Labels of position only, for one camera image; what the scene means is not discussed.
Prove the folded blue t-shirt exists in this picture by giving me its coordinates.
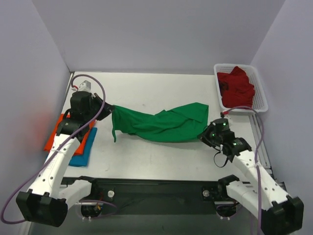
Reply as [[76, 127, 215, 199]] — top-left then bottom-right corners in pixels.
[[68, 127, 98, 167]]

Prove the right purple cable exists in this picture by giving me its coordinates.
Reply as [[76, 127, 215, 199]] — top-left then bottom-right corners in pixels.
[[221, 106, 266, 230]]

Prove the dark red t-shirt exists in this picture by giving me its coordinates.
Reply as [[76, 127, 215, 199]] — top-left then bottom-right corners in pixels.
[[217, 66, 255, 108]]

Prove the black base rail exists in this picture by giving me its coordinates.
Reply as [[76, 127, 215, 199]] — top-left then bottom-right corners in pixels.
[[60, 175, 247, 216]]

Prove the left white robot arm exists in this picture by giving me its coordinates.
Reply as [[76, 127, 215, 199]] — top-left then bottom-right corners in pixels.
[[16, 91, 113, 227]]

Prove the green t-shirt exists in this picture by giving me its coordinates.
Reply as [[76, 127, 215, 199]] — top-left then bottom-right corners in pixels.
[[112, 102, 209, 143]]

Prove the aluminium frame rail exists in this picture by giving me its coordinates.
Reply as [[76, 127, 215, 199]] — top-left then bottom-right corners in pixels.
[[249, 115, 286, 190]]

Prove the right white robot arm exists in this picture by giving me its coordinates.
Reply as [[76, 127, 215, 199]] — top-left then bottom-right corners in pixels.
[[199, 118, 304, 235]]

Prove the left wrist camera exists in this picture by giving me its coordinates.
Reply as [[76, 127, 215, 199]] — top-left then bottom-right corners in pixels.
[[78, 80, 91, 93]]

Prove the folded orange t-shirt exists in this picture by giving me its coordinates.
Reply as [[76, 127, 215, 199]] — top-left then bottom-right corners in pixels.
[[44, 114, 96, 156]]

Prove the white plastic basket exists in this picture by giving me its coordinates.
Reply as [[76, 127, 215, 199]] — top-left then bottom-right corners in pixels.
[[214, 63, 268, 113]]

